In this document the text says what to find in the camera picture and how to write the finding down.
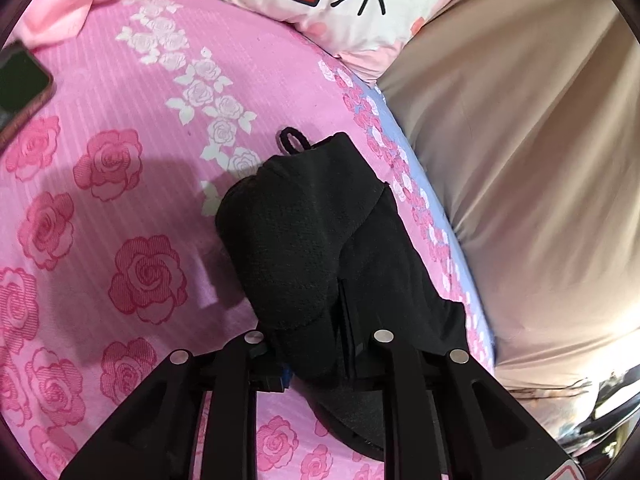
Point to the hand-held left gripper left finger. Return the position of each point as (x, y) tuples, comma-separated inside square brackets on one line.
[(286, 379)]

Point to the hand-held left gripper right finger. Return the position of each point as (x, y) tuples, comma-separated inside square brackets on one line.
[(365, 360)]

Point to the black pants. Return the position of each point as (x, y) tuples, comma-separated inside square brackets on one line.
[(310, 240)]

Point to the pink rose print bed sheet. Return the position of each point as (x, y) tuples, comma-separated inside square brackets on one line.
[(125, 210)]

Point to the beige cushion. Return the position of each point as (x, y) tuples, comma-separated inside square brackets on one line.
[(525, 160)]

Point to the white cartoon print pillow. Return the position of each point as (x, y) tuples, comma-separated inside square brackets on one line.
[(385, 15)]

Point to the smartphone with dark screen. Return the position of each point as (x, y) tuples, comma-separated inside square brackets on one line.
[(20, 82)]

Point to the light pink cloth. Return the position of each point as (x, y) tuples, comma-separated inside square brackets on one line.
[(75, 5)]

